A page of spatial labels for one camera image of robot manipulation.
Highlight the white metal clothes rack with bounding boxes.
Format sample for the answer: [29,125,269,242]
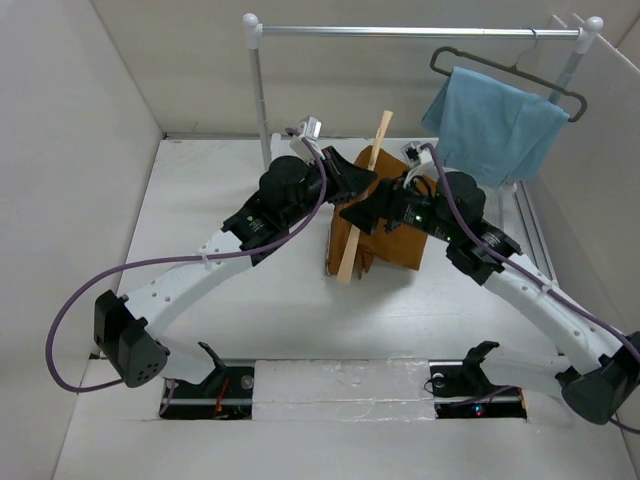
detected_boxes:
[242,13,603,164]

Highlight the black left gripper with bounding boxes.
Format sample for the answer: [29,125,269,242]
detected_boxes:
[282,146,376,228]

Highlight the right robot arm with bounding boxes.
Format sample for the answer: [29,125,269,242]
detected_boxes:
[340,171,639,425]

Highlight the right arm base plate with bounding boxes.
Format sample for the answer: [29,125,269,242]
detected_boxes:
[423,360,528,420]

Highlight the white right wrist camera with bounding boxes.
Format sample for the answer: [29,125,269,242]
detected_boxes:
[401,141,433,168]

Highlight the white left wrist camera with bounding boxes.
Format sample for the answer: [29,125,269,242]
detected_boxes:
[286,116,323,162]

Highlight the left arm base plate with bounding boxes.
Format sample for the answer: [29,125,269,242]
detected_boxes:
[159,360,256,421]

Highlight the grey hanger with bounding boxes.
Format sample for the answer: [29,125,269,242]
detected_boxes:
[429,28,595,123]

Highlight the brown trousers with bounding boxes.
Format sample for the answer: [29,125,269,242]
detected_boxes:
[326,150,428,279]

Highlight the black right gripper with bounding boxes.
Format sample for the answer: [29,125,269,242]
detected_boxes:
[337,170,457,243]

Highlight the beige wooden hanger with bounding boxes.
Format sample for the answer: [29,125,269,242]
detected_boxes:
[337,110,393,284]

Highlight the light blue towel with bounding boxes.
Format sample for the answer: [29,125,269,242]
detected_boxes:
[421,67,569,188]

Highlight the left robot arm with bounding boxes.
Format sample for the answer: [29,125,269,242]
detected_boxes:
[94,147,376,397]

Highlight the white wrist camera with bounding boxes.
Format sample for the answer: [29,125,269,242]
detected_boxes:
[401,141,433,168]
[286,116,323,162]

